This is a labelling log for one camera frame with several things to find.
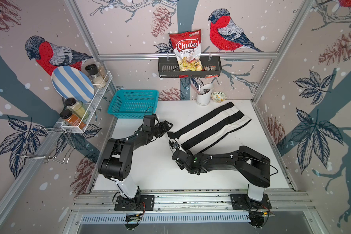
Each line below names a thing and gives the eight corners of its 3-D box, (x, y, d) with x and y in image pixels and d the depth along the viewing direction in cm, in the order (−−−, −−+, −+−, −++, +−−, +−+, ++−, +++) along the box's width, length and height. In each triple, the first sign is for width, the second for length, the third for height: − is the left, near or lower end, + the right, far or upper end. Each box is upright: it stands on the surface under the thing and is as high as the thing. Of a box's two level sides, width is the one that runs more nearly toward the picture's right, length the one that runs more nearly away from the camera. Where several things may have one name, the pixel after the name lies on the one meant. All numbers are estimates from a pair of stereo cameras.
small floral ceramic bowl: (212, 102, 121) (213, 100, 118) (210, 94, 128) (211, 91, 125) (226, 102, 121) (227, 99, 118) (223, 93, 128) (224, 91, 125)
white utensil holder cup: (196, 104, 121) (198, 92, 110) (199, 94, 129) (201, 81, 118) (208, 106, 119) (211, 94, 108) (210, 96, 128) (213, 83, 117)
